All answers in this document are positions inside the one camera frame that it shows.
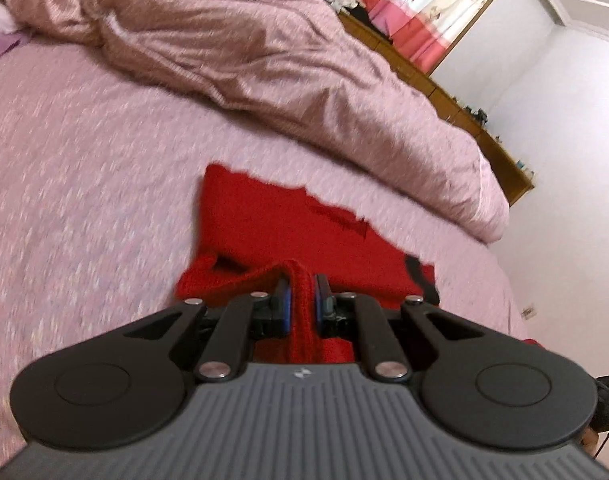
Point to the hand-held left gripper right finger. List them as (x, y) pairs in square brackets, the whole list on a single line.
[(317, 307)]

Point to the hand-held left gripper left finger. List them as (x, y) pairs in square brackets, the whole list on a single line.
[(285, 310)]

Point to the red knit sweater black trim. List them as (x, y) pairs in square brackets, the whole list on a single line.
[(264, 220)]

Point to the pink speckled bed sheet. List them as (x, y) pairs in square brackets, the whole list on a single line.
[(84, 185)]

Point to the long wooden cabinet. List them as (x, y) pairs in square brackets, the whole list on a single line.
[(459, 115)]

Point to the small bottles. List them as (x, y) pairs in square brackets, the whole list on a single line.
[(525, 167)]

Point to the small dark figurines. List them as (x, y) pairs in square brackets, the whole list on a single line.
[(477, 114)]

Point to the pink quilt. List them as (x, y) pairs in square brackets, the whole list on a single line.
[(264, 50)]

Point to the red and white curtain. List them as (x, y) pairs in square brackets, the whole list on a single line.
[(434, 0)]

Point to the purple pillow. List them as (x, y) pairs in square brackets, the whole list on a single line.
[(2, 45)]

